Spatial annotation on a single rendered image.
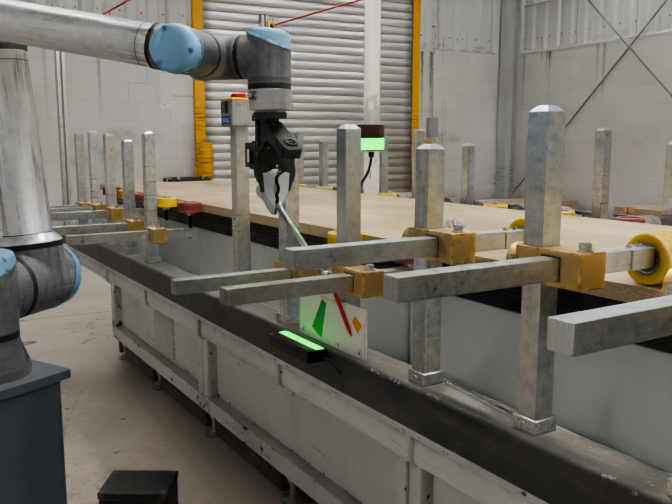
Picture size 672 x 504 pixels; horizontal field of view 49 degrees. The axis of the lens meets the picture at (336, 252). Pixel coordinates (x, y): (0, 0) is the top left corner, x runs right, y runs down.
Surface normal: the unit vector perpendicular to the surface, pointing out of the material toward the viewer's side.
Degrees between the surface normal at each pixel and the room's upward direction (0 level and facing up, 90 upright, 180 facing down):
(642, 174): 90
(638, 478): 0
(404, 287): 90
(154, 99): 90
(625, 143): 90
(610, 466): 0
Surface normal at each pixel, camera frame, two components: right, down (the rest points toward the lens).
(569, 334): -0.85, 0.07
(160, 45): -0.22, 0.16
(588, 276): 0.53, 0.13
